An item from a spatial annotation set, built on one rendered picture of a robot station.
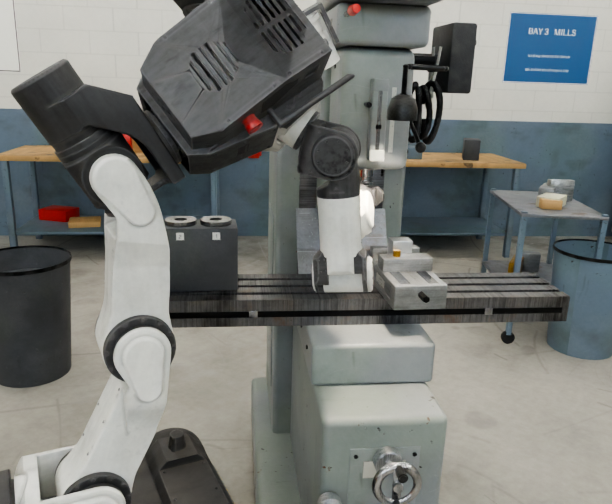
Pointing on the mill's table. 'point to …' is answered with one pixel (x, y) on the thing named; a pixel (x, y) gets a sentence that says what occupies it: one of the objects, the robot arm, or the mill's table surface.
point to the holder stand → (202, 253)
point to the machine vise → (407, 285)
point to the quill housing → (367, 58)
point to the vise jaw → (408, 262)
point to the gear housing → (380, 25)
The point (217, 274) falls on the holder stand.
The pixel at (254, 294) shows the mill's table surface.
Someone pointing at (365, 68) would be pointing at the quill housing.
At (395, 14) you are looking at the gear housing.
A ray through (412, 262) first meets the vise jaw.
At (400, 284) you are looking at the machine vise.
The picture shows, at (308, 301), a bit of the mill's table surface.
